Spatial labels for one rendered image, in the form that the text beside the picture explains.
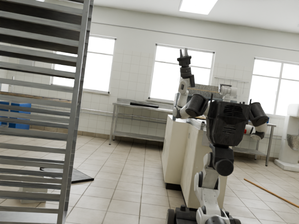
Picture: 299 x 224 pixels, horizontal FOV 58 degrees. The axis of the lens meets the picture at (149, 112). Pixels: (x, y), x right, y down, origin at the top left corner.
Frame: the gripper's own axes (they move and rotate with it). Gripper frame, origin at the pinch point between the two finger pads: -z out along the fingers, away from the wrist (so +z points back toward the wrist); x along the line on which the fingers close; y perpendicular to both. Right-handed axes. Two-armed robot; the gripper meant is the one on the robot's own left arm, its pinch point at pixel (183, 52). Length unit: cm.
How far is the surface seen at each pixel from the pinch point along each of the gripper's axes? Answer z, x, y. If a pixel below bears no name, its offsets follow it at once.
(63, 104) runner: 10, -95, 14
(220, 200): 144, 22, 3
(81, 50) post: -17, -78, 14
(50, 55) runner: -17, -94, 7
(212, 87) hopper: 63, 87, -77
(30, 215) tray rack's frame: 87, -133, -11
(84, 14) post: -36, -71, 11
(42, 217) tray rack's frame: 89, -126, -7
